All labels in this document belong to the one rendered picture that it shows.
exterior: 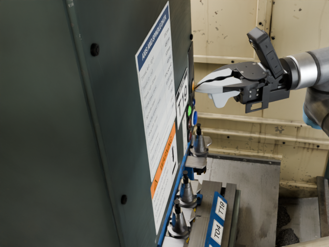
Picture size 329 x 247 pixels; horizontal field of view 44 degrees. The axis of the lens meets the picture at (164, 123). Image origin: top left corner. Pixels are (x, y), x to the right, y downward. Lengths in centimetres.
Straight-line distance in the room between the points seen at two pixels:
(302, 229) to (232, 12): 98
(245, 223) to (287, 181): 31
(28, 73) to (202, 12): 120
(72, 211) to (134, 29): 21
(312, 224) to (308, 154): 31
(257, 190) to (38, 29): 159
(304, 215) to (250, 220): 28
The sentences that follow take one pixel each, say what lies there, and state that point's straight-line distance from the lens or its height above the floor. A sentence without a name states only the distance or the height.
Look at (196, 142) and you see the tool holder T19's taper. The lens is 135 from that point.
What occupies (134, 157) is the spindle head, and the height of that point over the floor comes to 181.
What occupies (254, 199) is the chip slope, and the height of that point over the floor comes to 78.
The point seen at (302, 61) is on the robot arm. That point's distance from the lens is 89.
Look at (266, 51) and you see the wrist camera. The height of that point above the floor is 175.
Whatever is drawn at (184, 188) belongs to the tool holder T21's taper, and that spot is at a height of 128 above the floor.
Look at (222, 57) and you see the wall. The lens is 158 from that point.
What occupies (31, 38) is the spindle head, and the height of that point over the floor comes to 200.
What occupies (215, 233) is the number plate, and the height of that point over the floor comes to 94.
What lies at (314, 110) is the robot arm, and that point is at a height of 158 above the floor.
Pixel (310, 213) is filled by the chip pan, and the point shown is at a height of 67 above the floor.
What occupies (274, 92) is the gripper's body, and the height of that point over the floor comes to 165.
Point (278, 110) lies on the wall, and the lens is 171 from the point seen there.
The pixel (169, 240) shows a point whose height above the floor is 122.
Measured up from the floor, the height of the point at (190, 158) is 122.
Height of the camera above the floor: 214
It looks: 38 degrees down
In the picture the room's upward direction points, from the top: 5 degrees counter-clockwise
